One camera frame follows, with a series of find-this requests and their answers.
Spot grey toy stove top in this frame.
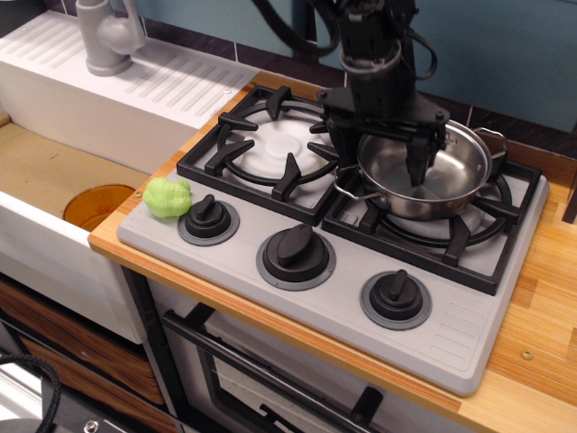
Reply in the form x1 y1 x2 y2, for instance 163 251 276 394
117 175 549 395

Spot black braided cable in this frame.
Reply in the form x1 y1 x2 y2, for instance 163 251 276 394
0 354 62 433

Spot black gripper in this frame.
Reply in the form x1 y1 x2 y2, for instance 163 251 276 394
316 88 450 187

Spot black burner grate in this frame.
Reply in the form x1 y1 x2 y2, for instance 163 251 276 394
178 87 341 230
322 156 543 295

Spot black left burner grate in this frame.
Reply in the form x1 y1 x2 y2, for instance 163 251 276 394
178 87 341 230

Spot black right burner grate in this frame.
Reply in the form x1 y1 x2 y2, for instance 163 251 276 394
322 156 543 295

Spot wooden drawer fronts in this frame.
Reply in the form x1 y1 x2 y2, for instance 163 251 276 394
1 275 178 432

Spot black middle stove knob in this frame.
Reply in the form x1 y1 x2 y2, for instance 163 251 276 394
256 224 336 291

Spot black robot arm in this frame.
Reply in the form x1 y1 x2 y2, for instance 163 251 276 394
255 1 450 186

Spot black right stove knob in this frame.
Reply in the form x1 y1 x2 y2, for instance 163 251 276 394
360 270 432 331

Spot black left stove knob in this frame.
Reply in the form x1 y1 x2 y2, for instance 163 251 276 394
178 194 241 247

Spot grey toy faucet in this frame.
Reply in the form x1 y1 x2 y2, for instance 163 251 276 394
76 0 146 77

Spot green toy cauliflower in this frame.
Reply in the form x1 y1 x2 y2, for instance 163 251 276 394
142 178 192 217

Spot stainless steel pot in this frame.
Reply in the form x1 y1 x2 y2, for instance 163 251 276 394
334 121 508 221

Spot black stove knob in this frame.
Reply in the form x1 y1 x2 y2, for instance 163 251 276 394
256 224 336 291
178 194 241 247
360 270 432 331

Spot orange sink drain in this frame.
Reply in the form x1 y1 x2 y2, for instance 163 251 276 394
62 184 135 232

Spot white toy sink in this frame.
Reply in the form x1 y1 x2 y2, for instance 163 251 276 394
1 12 256 344

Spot black oven door handle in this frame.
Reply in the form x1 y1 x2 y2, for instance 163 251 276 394
161 304 383 432

